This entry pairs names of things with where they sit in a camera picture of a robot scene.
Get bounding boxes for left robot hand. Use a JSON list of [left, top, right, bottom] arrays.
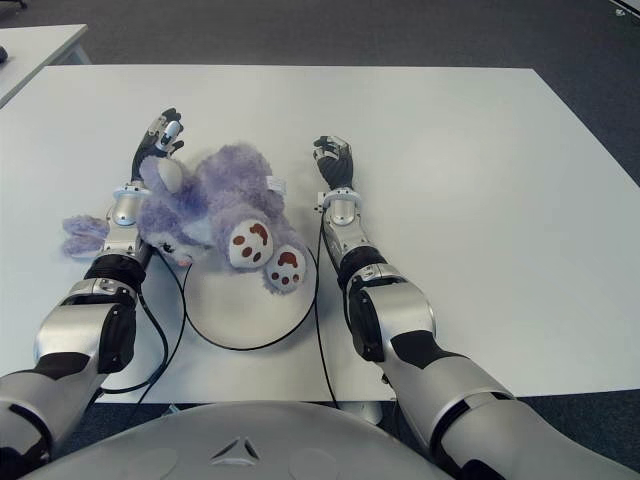
[[130, 106, 185, 187]]

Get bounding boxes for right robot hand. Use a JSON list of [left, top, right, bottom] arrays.
[[311, 133, 357, 193]]

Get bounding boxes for purple plush bunny doll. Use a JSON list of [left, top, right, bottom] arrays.
[[60, 142, 308, 297]]

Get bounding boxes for white plate with dark rim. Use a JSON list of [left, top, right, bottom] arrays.
[[181, 244, 320, 352]]

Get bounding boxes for white side table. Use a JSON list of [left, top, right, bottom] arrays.
[[0, 24, 90, 110]]

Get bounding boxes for white table leg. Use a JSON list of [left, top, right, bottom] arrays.
[[344, 398, 385, 427]]

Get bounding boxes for grey robot torso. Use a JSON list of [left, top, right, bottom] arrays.
[[22, 399, 447, 480]]

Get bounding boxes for long black wrist cable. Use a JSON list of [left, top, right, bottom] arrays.
[[314, 208, 340, 404]]

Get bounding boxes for thin black cable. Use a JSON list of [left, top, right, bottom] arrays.
[[138, 247, 190, 405]]

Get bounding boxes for thick black cable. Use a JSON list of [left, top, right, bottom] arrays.
[[98, 289, 169, 397]]

